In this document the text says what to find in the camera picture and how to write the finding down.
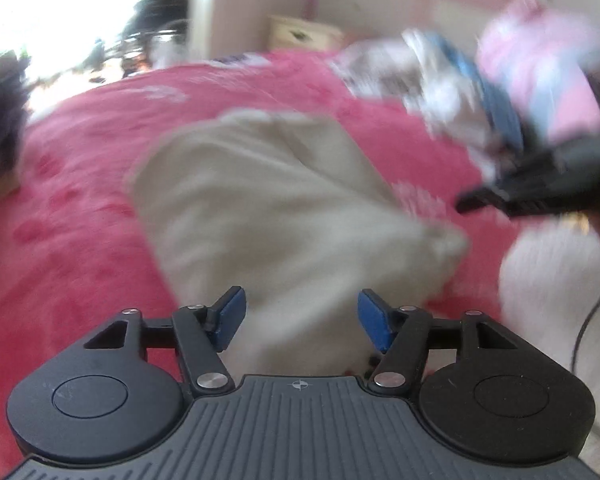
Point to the cream white garment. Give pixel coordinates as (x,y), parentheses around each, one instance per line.
(445,95)

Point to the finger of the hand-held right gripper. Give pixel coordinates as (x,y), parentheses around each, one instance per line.
(487,197)

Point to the blue garment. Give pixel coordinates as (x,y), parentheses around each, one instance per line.
(495,95)

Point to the cream nightstand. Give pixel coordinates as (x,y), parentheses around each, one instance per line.
(300,32)

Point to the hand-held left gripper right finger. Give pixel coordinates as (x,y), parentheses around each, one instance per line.
(375,322)

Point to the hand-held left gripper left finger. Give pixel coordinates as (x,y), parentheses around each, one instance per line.
(230,317)

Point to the stack of dark folded clothes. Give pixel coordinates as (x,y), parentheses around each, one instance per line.
(0,120)

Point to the wheelchair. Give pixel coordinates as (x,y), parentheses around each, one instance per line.
(150,15)

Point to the beige jacket with black trim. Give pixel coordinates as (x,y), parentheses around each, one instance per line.
(280,210)

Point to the pink floral blanket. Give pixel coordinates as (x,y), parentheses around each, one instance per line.
(80,235)

